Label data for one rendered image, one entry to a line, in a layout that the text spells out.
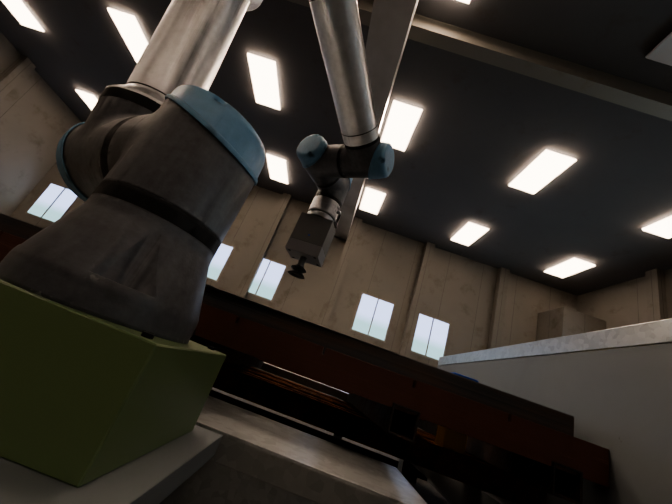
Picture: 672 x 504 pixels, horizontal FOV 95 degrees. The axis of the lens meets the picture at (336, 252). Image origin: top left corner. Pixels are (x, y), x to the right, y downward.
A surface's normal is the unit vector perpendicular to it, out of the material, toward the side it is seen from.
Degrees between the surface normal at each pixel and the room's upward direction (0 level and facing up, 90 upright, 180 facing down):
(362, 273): 90
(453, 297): 90
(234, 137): 89
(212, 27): 93
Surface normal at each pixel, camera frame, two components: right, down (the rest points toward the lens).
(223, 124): 0.55, -0.16
